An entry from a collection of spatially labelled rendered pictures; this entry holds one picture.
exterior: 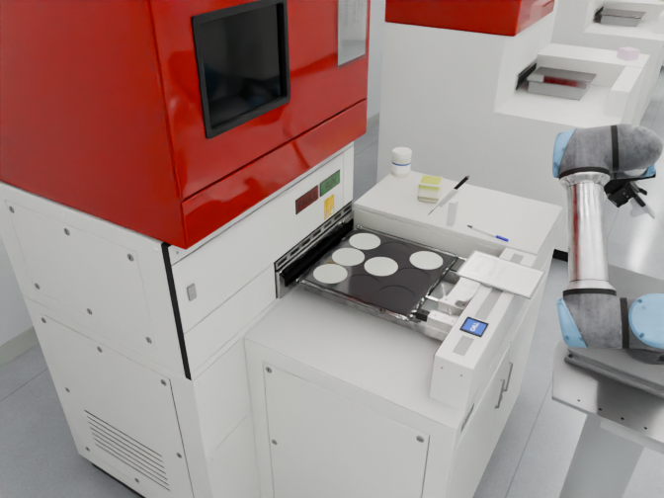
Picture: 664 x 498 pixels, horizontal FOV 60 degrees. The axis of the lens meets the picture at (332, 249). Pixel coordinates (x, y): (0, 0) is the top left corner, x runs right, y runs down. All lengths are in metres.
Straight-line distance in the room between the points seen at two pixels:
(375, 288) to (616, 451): 0.78
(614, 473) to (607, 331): 0.57
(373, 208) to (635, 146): 0.83
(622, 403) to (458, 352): 0.43
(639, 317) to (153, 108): 1.09
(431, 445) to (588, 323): 0.47
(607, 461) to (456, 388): 0.58
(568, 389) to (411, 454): 0.42
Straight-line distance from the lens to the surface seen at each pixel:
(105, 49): 1.21
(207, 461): 1.77
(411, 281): 1.71
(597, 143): 1.54
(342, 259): 1.79
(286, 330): 1.65
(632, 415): 1.59
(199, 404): 1.61
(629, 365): 1.64
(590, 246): 1.48
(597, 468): 1.89
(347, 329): 1.65
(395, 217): 1.92
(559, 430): 2.64
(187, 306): 1.41
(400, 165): 2.14
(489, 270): 1.68
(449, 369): 1.39
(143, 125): 1.19
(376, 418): 1.53
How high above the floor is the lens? 1.88
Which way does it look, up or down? 32 degrees down
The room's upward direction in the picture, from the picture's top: straight up
